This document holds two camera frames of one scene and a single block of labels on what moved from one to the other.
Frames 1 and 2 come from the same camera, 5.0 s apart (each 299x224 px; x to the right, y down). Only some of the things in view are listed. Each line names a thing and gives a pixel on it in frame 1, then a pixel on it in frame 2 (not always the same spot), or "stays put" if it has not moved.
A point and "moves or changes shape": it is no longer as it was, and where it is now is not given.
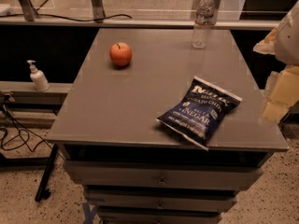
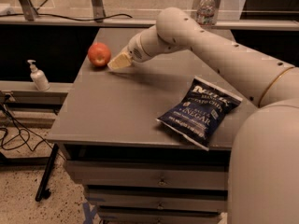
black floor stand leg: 43,192 stays put
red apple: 121,54 moves or changes shape
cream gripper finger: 284,94 to 137,52
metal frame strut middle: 96,2 stays put
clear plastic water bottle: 205,17 stays put
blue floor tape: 88,213 stays put
